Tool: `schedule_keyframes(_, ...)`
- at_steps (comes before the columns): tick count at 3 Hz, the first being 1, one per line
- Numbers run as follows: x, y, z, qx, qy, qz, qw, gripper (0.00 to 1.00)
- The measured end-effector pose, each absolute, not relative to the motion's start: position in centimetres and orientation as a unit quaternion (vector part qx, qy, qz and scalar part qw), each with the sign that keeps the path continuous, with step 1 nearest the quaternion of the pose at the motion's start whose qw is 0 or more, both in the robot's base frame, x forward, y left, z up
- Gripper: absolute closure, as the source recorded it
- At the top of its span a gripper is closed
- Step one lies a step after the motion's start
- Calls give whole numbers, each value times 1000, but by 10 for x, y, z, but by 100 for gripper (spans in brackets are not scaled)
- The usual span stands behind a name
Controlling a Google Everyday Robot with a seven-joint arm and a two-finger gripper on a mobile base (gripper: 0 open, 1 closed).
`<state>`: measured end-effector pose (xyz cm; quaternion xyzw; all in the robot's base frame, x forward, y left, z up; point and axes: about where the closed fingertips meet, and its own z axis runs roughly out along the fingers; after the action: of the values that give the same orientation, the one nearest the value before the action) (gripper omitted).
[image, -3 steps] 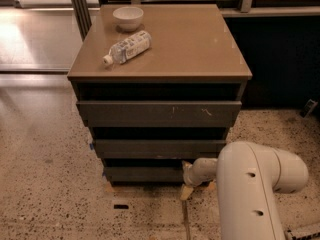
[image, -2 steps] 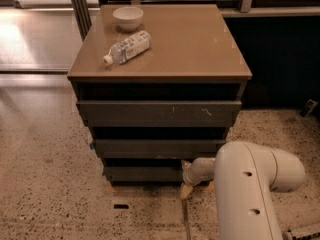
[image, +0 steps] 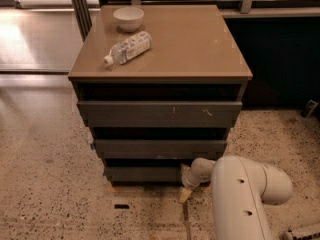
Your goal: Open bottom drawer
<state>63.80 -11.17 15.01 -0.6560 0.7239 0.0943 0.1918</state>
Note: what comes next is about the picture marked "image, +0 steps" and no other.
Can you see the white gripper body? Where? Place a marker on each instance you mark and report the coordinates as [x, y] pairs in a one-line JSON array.
[[189, 179]]

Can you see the grey drawer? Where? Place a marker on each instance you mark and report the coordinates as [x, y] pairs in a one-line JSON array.
[[160, 149], [159, 114], [143, 174]]

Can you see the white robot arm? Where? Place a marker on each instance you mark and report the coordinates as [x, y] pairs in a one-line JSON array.
[[240, 189]]

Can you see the brown drawer cabinet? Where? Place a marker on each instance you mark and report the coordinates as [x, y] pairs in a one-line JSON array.
[[193, 58]]

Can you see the grey power strip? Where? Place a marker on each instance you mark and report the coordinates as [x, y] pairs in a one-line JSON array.
[[311, 232]]

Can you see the small dark floor device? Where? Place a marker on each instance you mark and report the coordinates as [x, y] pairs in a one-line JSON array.
[[309, 108]]

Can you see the clear plastic water bottle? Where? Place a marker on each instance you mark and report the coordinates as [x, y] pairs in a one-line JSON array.
[[128, 49]]

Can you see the white ceramic bowl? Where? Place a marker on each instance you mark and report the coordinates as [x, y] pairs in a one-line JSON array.
[[129, 19]]

